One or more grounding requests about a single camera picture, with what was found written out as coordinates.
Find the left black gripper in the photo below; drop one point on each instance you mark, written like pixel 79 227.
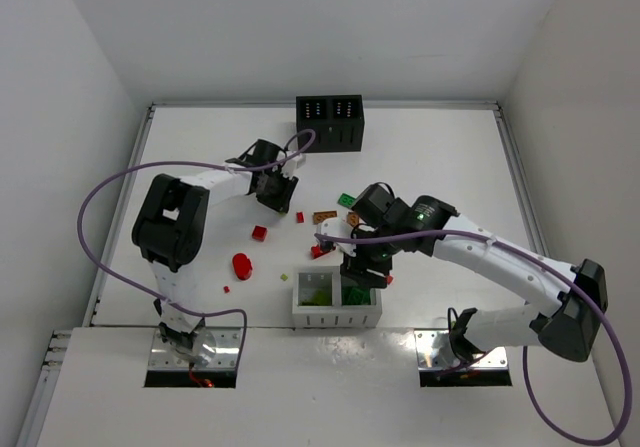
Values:
pixel 276 195

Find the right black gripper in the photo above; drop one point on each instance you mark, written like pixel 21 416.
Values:
pixel 362 272

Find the dark green lego brick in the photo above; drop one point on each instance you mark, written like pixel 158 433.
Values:
pixel 357 297

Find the lime lego brick top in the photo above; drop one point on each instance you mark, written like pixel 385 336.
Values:
pixel 321 299

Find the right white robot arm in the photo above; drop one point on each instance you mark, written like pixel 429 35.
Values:
pixel 561 301

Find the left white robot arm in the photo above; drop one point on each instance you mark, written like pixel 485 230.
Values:
pixel 170 226

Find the brown flat lego plate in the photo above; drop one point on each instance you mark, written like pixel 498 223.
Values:
pixel 320 216

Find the red square lego brick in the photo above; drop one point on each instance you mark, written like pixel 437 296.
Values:
pixel 259 233

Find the white two-compartment container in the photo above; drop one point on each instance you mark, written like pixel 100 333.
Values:
pixel 307 281

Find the red long lego brick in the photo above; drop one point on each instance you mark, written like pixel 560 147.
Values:
pixel 317 251

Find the dark green flat lego plate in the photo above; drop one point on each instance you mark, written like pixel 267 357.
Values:
pixel 346 200

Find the red oval lego piece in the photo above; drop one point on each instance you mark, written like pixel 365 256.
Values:
pixel 242 266

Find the black two-compartment container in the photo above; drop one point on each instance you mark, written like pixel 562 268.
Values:
pixel 338 122

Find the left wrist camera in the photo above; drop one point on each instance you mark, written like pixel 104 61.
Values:
pixel 288 167

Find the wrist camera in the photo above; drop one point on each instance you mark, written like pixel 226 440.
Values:
pixel 288 167
pixel 338 228

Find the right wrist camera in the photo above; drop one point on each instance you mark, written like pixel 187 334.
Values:
pixel 338 228

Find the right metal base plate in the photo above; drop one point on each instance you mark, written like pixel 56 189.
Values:
pixel 435 355

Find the metal base plate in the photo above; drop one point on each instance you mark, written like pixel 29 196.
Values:
pixel 435 355
pixel 213 350

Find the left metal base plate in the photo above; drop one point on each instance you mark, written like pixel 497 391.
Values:
pixel 213 350

